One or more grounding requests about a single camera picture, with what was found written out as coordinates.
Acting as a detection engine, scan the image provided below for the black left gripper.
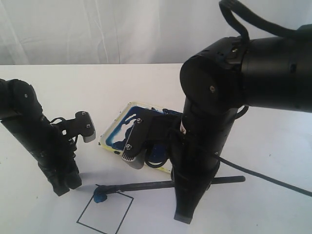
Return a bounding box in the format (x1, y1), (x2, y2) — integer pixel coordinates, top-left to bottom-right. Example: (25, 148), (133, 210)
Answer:
(36, 138), (82, 196)

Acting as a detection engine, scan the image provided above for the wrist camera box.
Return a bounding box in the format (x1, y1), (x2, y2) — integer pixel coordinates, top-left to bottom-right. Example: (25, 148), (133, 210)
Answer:
(121, 109), (182, 170)
(63, 111), (96, 143)

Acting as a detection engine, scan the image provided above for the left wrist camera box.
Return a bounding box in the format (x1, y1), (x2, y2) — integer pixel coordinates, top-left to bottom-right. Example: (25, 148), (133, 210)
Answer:
(63, 111), (96, 143)

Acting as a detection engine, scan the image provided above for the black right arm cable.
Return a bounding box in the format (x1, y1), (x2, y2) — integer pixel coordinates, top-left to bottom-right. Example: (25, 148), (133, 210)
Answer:
(218, 0), (312, 39)

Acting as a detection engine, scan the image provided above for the white backdrop curtain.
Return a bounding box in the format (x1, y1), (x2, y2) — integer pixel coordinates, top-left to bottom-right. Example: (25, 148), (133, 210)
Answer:
(0, 0), (312, 66)

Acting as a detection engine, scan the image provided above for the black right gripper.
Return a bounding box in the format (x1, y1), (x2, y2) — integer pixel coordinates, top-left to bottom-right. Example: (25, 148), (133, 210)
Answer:
(170, 136), (228, 224)

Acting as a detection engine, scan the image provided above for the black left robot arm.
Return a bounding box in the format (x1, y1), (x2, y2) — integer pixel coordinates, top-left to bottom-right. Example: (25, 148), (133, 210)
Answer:
(0, 79), (82, 196)

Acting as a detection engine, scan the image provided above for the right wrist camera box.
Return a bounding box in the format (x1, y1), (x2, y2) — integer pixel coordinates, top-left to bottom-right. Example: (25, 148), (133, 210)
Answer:
(121, 109), (182, 170)

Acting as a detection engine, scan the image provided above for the white paint tray blue paint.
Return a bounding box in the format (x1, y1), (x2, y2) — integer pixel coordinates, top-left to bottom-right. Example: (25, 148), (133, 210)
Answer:
(99, 102), (181, 173)

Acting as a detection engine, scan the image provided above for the black paintbrush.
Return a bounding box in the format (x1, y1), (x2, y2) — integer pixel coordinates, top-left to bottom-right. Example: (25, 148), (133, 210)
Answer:
(93, 175), (246, 203)

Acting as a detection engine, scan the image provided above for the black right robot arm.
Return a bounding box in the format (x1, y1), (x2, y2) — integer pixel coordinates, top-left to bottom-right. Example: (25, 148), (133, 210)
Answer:
(169, 37), (312, 224)

